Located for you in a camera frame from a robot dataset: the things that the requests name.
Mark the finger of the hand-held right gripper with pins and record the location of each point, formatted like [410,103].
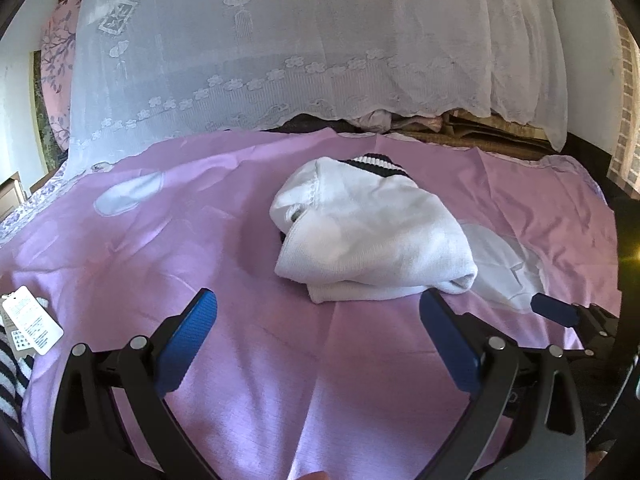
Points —
[552,309]

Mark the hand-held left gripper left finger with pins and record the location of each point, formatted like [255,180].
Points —
[185,345]

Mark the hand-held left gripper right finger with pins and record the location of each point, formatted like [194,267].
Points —
[450,345]

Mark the white knit sweater black trim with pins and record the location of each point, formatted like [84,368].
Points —
[370,230]

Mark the pile of folded pale clothes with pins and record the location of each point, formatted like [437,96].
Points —
[390,120]

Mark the purple bed sheet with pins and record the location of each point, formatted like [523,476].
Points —
[200,240]

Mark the dark furniture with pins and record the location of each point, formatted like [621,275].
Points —
[600,160]

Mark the white paper clothing tags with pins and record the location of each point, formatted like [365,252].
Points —
[27,315]

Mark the black white striped garment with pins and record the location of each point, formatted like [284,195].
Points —
[10,385]

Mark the brown patterned mat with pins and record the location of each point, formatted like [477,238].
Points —
[500,130]

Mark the lavender floral bed sheet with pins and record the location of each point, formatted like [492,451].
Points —
[35,205]

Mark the brick pattern curtain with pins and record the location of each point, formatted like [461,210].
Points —
[625,110]

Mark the wooden nightstand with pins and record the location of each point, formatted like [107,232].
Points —
[12,190]

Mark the dark cloth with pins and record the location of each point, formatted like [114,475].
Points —
[310,122]

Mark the white lace cover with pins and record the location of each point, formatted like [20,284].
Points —
[300,35]

